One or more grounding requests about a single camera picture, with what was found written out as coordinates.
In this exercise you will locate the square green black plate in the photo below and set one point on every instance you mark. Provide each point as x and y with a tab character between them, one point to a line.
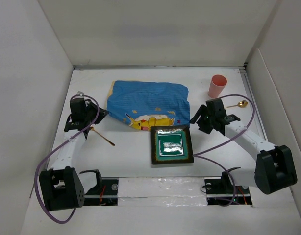
171	145

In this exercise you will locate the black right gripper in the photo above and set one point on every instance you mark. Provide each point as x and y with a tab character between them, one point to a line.
202	110

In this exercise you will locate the gold spoon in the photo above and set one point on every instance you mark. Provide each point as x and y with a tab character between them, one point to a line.
240	104

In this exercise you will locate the blue pikachu cloth napkin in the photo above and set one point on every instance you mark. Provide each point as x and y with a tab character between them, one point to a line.
142	105

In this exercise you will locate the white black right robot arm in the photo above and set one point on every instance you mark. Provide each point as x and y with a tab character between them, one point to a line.
274	166

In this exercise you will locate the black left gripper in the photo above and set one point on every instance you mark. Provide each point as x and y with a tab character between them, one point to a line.
89	105

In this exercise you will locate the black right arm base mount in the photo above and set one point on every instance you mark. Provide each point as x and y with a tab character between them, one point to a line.
219	191

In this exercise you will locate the gold fork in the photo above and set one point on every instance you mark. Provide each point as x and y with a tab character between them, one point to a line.
107	140

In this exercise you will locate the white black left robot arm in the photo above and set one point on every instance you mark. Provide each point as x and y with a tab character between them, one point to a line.
62	186

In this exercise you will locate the pink plastic cup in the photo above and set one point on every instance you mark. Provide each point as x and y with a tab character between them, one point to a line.
217	84

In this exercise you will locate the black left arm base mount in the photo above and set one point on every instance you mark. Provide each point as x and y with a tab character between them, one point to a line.
99	191

